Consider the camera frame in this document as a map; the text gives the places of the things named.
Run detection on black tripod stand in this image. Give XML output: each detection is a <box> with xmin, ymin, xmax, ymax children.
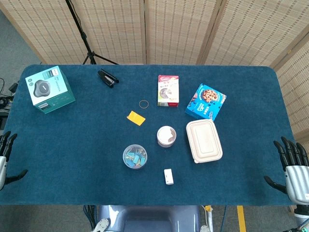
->
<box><xmin>64</xmin><ymin>0</ymin><xmax>119</xmax><ymax>65</ymax></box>

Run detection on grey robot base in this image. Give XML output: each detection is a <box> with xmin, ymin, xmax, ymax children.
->
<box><xmin>91</xmin><ymin>204</ymin><xmax>211</xmax><ymax>232</ymax></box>

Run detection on small white rectangular device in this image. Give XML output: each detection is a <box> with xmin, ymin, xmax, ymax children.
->
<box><xmin>164</xmin><ymin>168</ymin><xmax>174</xmax><ymax>186</ymax></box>

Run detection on red white carton box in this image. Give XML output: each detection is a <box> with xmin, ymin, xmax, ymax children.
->
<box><xmin>157</xmin><ymin>74</ymin><xmax>180</xmax><ymax>107</ymax></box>

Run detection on blue cookie box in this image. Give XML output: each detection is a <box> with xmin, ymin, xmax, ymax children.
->
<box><xmin>184</xmin><ymin>83</ymin><xmax>227</xmax><ymax>122</ymax></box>

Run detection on black cables on floor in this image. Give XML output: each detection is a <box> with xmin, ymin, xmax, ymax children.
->
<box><xmin>0</xmin><ymin>77</ymin><xmax>19</xmax><ymax>129</ymax></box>

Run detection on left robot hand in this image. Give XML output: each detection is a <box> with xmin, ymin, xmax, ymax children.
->
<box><xmin>0</xmin><ymin>130</ymin><xmax>28</xmax><ymax>191</ymax></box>

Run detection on teal speaker product box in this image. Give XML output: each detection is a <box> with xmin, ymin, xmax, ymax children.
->
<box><xmin>25</xmin><ymin>65</ymin><xmax>76</xmax><ymax>114</ymax></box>

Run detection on blue table cloth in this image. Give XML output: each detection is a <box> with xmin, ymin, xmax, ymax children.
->
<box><xmin>0</xmin><ymin>64</ymin><xmax>300</xmax><ymax>206</ymax></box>

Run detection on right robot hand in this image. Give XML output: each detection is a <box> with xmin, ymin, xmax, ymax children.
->
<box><xmin>264</xmin><ymin>136</ymin><xmax>309</xmax><ymax>206</ymax></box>

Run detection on orange sticky note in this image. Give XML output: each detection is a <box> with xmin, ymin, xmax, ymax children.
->
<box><xmin>126</xmin><ymin>110</ymin><xmax>146</xmax><ymax>127</ymax></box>

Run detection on black stapler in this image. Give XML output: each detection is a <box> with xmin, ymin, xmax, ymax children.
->
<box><xmin>97</xmin><ymin>69</ymin><xmax>120</xmax><ymax>89</ymax></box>

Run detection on bamboo folding screen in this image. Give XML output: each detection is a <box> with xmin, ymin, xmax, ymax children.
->
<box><xmin>0</xmin><ymin>0</ymin><xmax>309</xmax><ymax>143</ymax></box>

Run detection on beige lidded food container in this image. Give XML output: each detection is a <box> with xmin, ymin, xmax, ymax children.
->
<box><xmin>185</xmin><ymin>118</ymin><xmax>224</xmax><ymax>164</ymax></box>

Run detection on round white lidded cup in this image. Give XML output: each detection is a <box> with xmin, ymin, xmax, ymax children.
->
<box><xmin>156</xmin><ymin>125</ymin><xmax>177</xmax><ymax>148</ymax></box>

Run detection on clear tub of clips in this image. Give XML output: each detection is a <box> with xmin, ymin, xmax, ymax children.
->
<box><xmin>122</xmin><ymin>144</ymin><xmax>149</xmax><ymax>170</ymax></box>

